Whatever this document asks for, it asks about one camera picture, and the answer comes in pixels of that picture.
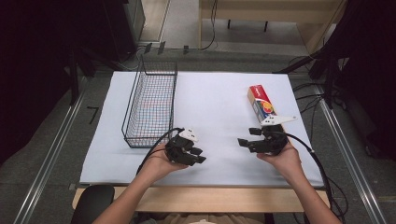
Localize black wire basket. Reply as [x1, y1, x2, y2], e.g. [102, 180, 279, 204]
[120, 54, 179, 149]

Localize person's right hand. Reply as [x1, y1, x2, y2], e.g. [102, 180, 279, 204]
[256, 142, 305, 185]

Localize dark curtain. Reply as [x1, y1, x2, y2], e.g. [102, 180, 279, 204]
[0, 0, 148, 166]
[274, 0, 396, 161]

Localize black round stool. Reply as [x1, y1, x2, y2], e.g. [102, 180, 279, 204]
[70, 184, 116, 224]

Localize person's beige clothing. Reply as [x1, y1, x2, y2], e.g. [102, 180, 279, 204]
[136, 212, 266, 224]

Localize white table mat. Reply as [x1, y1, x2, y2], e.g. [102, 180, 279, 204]
[78, 70, 325, 189]

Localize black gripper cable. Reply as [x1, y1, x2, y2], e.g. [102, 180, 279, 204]
[135, 126, 185, 175]
[279, 131, 334, 216]

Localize wooden table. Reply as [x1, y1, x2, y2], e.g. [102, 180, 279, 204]
[72, 185, 332, 215]

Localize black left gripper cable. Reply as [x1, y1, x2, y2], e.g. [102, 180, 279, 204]
[135, 126, 185, 175]

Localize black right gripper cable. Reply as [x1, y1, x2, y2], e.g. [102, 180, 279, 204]
[279, 131, 334, 216]

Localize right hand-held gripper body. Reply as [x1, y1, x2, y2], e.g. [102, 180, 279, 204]
[256, 115, 299, 157]

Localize metal floor rail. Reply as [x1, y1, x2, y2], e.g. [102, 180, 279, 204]
[312, 81, 389, 224]
[12, 76, 89, 224]

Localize light wooden furniture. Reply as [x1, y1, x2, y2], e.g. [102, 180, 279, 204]
[198, 0, 348, 54]

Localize black hanging cable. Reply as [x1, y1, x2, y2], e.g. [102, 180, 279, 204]
[199, 0, 219, 51]

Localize colourful long cardboard box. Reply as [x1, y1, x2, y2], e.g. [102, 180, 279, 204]
[247, 84, 287, 132]

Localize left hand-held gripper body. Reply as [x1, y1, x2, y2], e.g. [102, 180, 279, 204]
[164, 127, 200, 165]

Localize black floor cables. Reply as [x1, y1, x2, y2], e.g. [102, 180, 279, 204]
[290, 55, 347, 144]

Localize person's left hand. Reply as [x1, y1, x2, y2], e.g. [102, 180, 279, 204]
[138, 143, 190, 185]

